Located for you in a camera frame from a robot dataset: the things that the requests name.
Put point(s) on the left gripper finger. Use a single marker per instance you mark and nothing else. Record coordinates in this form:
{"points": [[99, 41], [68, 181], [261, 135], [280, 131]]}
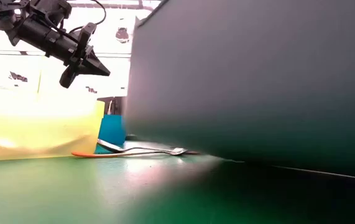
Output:
{"points": [[87, 46], [70, 77]]}

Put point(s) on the yellow-green plastic tray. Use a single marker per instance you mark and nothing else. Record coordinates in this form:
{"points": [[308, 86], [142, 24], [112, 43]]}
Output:
{"points": [[40, 133]]}

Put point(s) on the blue plastic bin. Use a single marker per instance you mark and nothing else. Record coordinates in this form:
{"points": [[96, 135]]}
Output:
{"points": [[112, 130]]}

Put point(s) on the grey-blue plastic bin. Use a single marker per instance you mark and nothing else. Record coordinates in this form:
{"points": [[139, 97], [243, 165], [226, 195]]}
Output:
{"points": [[242, 93]]}

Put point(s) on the black ceiling dome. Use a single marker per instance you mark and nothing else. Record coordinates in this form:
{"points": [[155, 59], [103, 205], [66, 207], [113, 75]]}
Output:
{"points": [[122, 35]]}

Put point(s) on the silver metal spoon centre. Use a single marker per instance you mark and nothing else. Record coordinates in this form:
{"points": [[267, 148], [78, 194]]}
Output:
{"points": [[108, 145]]}

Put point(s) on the green table mat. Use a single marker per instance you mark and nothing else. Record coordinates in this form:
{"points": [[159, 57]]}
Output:
{"points": [[71, 193]]}

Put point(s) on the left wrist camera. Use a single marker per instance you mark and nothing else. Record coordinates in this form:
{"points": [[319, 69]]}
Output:
{"points": [[49, 9]]}

